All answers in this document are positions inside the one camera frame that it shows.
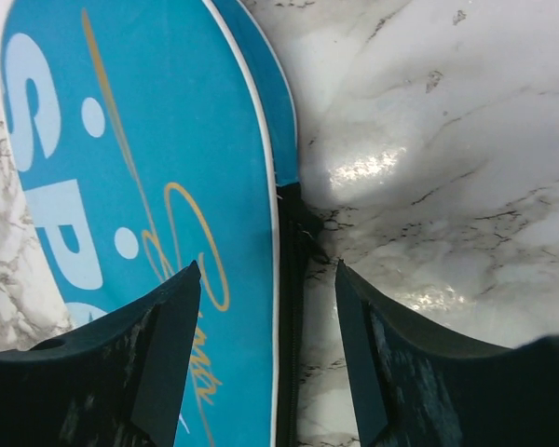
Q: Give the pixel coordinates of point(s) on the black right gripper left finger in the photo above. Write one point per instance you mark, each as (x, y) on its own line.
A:
(117, 381)

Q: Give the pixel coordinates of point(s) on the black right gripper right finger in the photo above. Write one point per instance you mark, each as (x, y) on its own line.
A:
(414, 382)

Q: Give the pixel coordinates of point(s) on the blue Sport racket bag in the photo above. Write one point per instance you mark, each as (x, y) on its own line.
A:
(150, 135)

